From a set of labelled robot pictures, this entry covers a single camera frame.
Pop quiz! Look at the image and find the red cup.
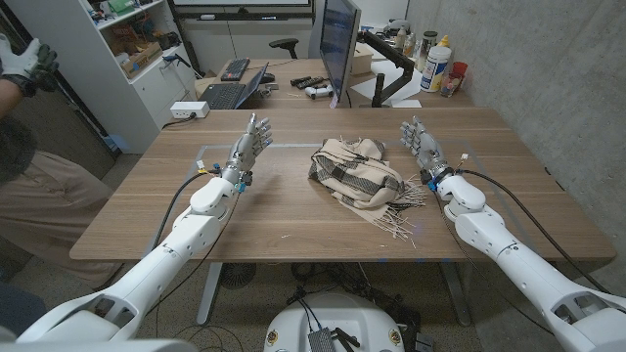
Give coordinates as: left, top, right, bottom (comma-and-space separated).
451, 61, 469, 89

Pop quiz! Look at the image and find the white wipes canister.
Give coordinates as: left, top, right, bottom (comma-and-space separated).
420, 45, 453, 94

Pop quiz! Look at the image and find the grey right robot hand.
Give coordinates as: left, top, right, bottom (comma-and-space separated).
399, 115, 456, 185

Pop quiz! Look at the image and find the black laptop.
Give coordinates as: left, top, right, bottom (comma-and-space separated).
198, 62, 270, 110

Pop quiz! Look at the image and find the cardboard box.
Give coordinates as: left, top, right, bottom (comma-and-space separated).
350, 42, 375, 76

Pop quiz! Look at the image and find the person in beige trousers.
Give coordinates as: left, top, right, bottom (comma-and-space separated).
0, 77, 123, 289

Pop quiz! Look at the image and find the black keyboard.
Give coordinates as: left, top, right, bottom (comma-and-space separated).
220, 57, 251, 82

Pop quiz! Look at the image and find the dark lid jar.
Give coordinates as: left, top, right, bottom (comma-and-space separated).
416, 30, 439, 72

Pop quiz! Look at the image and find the clear glass cup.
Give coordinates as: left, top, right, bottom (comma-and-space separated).
439, 72, 463, 99

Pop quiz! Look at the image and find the gloved person hand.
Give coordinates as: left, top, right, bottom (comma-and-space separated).
0, 32, 61, 98

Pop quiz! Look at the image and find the white power strip box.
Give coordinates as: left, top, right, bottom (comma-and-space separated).
169, 100, 211, 120

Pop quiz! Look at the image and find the black office chair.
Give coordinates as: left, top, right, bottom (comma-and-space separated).
268, 37, 300, 61

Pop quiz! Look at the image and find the white shelf cabinet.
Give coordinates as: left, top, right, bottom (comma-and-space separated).
4, 0, 198, 154

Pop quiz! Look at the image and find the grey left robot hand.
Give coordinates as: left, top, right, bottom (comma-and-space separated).
221, 112, 274, 187

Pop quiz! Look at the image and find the small floor fan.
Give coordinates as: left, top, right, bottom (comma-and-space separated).
219, 262, 257, 290

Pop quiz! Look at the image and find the black computer monitor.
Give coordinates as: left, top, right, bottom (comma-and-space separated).
319, 0, 363, 105

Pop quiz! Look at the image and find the black remote controller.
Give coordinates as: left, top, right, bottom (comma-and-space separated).
290, 75, 328, 90

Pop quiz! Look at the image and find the white paper sheet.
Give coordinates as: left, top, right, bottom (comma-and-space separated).
349, 59, 425, 103

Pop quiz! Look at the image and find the wooden back desk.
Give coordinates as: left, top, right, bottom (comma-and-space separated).
194, 58, 474, 110

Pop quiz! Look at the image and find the beige striped fringed scarf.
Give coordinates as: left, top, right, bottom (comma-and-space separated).
307, 137, 427, 242

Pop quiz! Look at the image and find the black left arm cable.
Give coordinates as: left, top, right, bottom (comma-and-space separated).
151, 168, 222, 251

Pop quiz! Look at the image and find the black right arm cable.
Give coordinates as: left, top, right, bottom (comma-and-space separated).
457, 168, 612, 295

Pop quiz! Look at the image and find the white game controller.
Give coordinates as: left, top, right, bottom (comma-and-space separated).
304, 83, 335, 101

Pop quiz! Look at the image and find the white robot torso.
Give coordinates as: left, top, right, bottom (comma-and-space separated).
263, 292, 406, 352

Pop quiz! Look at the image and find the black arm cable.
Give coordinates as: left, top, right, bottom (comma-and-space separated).
151, 168, 222, 251
457, 168, 612, 295

